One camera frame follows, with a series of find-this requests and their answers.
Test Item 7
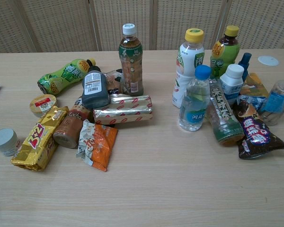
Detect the small white-lidded jar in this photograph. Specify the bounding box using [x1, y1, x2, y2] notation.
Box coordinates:
[0, 128, 21, 157]

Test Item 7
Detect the silver pack red pattern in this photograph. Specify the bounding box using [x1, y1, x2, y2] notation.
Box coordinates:
[93, 94, 154, 125]

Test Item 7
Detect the brown bread packet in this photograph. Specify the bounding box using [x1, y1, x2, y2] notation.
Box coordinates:
[105, 69, 124, 96]

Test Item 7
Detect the tea bottle white cap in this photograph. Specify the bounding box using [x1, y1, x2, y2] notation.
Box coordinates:
[118, 23, 144, 97]

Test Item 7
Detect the orange white snack packet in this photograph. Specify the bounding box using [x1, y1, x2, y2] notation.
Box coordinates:
[76, 119, 119, 172]

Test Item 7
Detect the dark grey bottle barcode label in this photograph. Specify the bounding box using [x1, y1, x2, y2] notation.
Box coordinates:
[81, 65, 110, 110]

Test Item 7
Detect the water bottle blue cap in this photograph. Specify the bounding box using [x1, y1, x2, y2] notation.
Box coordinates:
[178, 64, 212, 132]

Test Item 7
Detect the white bottle yellow cap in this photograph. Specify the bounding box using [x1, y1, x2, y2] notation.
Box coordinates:
[172, 28, 205, 109]

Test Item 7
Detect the brown mocha coffee bottle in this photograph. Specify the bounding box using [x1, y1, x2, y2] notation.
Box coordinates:
[53, 97, 98, 149]

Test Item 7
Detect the green label bottle lime print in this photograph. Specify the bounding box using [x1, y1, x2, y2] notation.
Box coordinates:
[37, 58, 97, 96]

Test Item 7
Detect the small white bottle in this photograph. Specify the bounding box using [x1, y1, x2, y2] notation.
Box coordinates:
[219, 64, 245, 106]

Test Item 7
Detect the round gold tin red label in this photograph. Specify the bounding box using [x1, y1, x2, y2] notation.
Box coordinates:
[29, 94, 58, 118]

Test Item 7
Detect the gold biscuit pack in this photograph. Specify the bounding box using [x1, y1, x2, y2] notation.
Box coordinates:
[10, 106, 70, 170]

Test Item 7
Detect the dark blue bottle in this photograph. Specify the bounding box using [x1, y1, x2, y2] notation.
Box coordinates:
[238, 52, 253, 82]

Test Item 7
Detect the dark chocolate snack bag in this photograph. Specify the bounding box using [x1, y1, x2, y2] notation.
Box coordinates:
[231, 95, 284, 160]

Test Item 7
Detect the orange yellow packet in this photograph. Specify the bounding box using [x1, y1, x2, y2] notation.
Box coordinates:
[239, 72, 269, 98]

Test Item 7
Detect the blue white snack packet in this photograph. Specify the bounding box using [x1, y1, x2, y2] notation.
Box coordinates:
[241, 95, 267, 114]

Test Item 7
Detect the wooden woven folding screen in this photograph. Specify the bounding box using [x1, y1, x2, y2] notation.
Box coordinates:
[0, 0, 284, 55]

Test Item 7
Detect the clear bottle blue label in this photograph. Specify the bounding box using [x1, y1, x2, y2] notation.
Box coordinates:
[259, 79, 284, 127]

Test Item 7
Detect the white round disc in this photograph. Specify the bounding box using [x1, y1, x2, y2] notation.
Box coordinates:
[257, 55, 280, 67]

